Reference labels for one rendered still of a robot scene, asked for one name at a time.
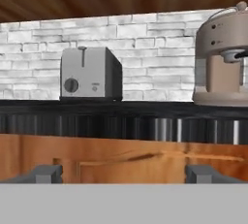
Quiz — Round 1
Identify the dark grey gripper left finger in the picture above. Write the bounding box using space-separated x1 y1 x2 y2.
0 164 64 184

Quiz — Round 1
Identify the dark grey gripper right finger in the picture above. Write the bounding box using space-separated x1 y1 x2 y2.
185 164 247 184

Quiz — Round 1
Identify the wooden drawer front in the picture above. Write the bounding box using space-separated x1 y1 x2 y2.
52 150 248 184

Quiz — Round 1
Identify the grey toaster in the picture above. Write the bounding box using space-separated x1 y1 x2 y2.
58 46 124 103

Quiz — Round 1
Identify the beige espresso machine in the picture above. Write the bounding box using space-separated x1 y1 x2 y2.
192 1 248 108

